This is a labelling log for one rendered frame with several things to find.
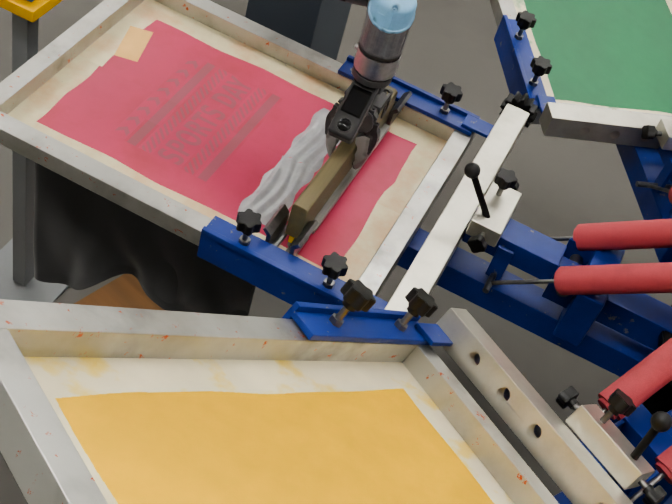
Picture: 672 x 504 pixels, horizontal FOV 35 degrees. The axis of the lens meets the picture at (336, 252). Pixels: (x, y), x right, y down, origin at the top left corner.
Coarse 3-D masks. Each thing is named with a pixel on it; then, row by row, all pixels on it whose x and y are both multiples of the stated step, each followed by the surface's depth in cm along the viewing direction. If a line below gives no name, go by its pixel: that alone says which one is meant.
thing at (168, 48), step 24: (168, 48) 216; (192, 48) 218; (120, 72) 208; (144, 72) 209; (168, 72) 211; (240, 72) 216; (264, 72) 218; (288, 96) 214; (312, 96) 216; (264, 120) 208; (288, 120) 209; (264, 144) 203; (288, 144) 205; (384, 144) 211; (408, 144) 212; (384, 168) 206; (360, 192) 200
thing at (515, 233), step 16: (512, 224) 191; (464, 240) 192; (512, 240) 188; (528, 240) 189; (544, 240) 190; (528, 256) 188; (544, 256) 187; (560, 256) 188; (528, 272) 190; (544, 272) 188
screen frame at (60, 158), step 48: (192, 0) 223; (48, 48) 203; (288, 48) 219; (0, 96) 191; (48, 144) 186; (96, 192) 185; (144, 192) 183; (432, 192) 199; (192, 240) 182; (384, 240) 188
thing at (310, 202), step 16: (352, 144) 193; (336, 160) 189; (352, 160) 195; (320, 176) 185; (336, 176) 188; (304, 192) 182; (320, 192) 183; (304, 208) 179; (320, 208) 188; (288, 224) 183; (304, 224) 181
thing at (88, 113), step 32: (64, 96) 200; (96, 96) 202; (128, 96) 204; (64, 128) 194; (96, 128) 196; (128, 160) 192; (160, 160) 194; (256, 160) 200; (192, 192) 191; (224, 192) 192; (352, 192) 200; (352, 224) 194; (320, 256) 187
